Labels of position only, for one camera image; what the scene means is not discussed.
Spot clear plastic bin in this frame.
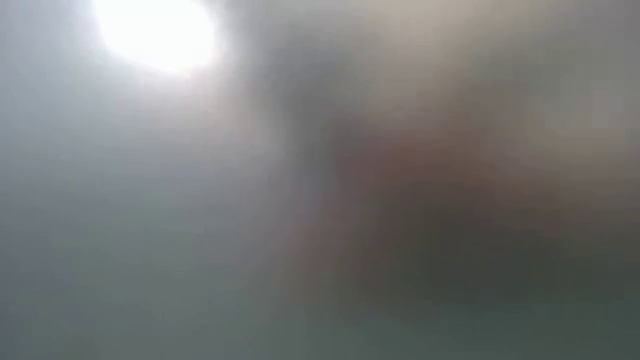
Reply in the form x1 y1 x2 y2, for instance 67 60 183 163
0 0 640 360

